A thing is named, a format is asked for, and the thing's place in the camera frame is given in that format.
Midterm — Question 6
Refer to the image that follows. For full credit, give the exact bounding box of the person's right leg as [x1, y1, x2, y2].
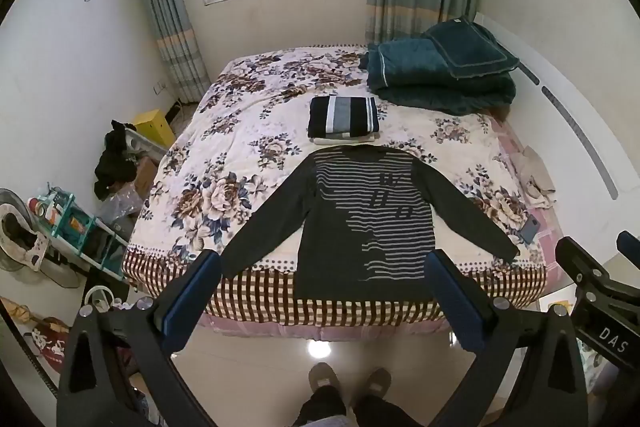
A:
[350, 393, 422, 427]

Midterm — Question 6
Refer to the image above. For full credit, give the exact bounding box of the cardboard box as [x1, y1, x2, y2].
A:
[133, 154, 162, 198]

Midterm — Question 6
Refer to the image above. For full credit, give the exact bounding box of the blue smartphone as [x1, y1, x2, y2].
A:
[518, 214, 544, 246]

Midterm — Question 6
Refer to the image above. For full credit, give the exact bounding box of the teal pillow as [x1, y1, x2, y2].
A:
[423, 17, 521, 80]

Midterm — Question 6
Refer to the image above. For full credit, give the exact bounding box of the beige crumpled cloth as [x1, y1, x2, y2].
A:
[510, 147, 557, 210]

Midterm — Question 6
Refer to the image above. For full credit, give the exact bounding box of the black crumpled cloth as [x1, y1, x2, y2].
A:
[93, 119, 139, 201]

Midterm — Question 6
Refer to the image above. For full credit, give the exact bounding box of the yellow box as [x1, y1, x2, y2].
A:
[130, 109, 177, 150]

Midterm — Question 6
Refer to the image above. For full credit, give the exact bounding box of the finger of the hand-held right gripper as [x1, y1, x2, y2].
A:
[555, 235, 616, 304]
[616, 230, 640, 261]

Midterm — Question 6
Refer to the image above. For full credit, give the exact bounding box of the red printed bag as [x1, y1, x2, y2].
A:
[22, 316, 72, 364]

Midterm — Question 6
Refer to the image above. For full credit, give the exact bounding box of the white headboard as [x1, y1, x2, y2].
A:
[474, 11, 640, 258]

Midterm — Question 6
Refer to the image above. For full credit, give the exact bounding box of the folded black striped sweater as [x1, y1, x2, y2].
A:
[306, 95, 381, 139]

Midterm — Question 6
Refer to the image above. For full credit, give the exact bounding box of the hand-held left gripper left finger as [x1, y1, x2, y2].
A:
[56, 249, 223, 427]

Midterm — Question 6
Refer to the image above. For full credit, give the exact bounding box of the floral bed blanket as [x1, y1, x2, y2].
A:
[122, 42, 558, 328]

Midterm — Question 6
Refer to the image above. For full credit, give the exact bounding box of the person's shoe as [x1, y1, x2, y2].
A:
[364, 367, 393, 401]
[308, 361, 341, 401]

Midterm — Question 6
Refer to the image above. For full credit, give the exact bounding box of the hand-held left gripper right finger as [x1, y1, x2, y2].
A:
[424, 248, 589, 427]

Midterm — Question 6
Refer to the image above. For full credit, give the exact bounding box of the white plastic object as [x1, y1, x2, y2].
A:
[80, 284, 129, 313]

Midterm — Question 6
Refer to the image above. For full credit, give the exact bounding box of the person's left shoe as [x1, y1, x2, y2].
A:
[308, 361, 341, 401]

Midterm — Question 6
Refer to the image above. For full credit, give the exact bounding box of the dark grey striped sweater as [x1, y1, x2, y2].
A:
[220, 145, 521, 308]

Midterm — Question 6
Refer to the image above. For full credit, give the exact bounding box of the white plastic basket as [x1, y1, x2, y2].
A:
[124, 129, 169, 158]

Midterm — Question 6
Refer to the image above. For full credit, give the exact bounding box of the folded teal quilt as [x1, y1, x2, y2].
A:
[358, 38, 517, 117]

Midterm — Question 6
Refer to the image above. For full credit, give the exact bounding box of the person's right shoe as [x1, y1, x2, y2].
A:
[364, 367, 393, 401]

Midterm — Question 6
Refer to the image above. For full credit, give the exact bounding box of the clear plastic bag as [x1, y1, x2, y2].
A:
[95, 183, 144, 239]

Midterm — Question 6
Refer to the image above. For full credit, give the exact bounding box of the teal shelf rack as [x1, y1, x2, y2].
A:
[27, 187, 132, 281]

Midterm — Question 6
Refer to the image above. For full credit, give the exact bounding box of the grey electric fan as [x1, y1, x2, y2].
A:
[0, 187, 77, 292]

